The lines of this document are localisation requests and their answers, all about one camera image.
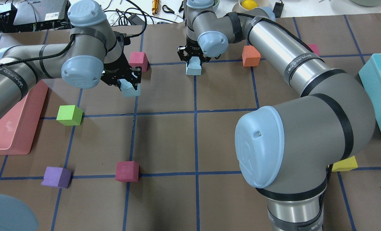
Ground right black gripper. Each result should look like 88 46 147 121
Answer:
177 42 211 66

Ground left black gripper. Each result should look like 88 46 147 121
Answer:
101 54 142 91

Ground light blue block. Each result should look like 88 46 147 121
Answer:
118 79 141 98
186 56 202 76

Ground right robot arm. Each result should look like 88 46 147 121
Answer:
184 0 375 231

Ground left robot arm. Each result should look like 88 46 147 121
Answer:
0 0 142 119

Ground red block near centre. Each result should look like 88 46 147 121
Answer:
129 52 148 72

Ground black scissors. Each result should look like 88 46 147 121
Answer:
162 4 175 14

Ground orange block far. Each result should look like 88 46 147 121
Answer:
242 45 261 67

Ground black power adapter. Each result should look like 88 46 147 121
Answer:
128 14 145 25

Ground beige bowl with lemon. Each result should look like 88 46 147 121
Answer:
236 0 269 12

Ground brass cylinder tool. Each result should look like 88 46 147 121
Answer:
151 0 160 16

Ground green block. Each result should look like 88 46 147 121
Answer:
56 105 83 126

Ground yellow lemon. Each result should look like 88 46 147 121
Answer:
240 0 258 10

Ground red block far centre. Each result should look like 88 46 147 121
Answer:
115 161 140 183

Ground black electronics box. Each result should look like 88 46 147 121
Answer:
13 0 71 26

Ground purple block far left side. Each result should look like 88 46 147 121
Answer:
41 166 72 189

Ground pink tray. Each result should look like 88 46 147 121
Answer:
0 81 48 155

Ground yellow block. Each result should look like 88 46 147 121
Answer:
332 156 359 172

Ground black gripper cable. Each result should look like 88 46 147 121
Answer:
24 19 147 63

